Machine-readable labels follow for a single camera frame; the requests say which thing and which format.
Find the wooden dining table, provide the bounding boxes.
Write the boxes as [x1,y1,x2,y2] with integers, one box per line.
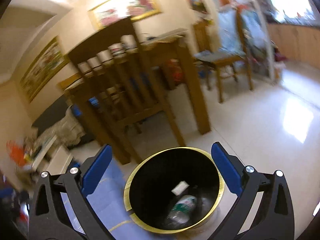
[57,28,212,165]

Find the chair with blue cloth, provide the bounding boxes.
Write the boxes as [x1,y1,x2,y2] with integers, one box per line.
[193,7,253,103]

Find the white coffee table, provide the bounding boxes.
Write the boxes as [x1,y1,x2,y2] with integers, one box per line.
[31,135,73,175]

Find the green white medicine box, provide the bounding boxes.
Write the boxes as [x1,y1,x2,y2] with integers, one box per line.
[172,181,189,196]

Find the near wooden dining chair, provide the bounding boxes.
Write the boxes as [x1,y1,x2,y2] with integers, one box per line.
[65,17,185,164]

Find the horses framed painting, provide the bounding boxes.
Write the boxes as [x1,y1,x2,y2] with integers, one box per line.
[20,36,69,102]

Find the white lace sofa cover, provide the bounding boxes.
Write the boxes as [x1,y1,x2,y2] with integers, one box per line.
[34,106,86,147]

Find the clear plastic water bottle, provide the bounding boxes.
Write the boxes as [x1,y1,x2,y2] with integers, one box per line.
[163,194,197,230]

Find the peony framed painting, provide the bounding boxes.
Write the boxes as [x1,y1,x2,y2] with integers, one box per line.
[88,0,162,29]

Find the dark grey sofa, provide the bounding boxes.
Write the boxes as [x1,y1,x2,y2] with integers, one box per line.
[31,95,95,150]

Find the black gold trash bin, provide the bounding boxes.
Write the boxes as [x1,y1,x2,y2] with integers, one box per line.
[124,147,225,235]

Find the blue striped tablecloth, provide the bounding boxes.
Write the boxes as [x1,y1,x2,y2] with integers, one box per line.
[60,157,176,240]

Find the orange plastic bag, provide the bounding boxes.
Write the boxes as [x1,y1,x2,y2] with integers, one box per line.
[6,140,27,167]

